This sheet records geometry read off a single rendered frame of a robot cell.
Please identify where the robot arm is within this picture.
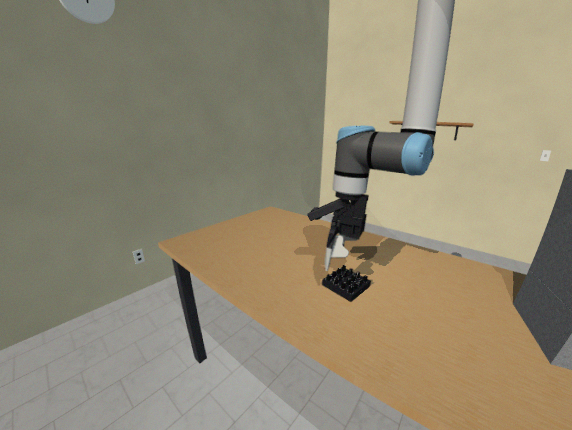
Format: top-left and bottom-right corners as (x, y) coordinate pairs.
(332, 0), (455, 195)

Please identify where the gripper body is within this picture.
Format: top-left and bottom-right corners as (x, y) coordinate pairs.
(332, 192), (369, 240)

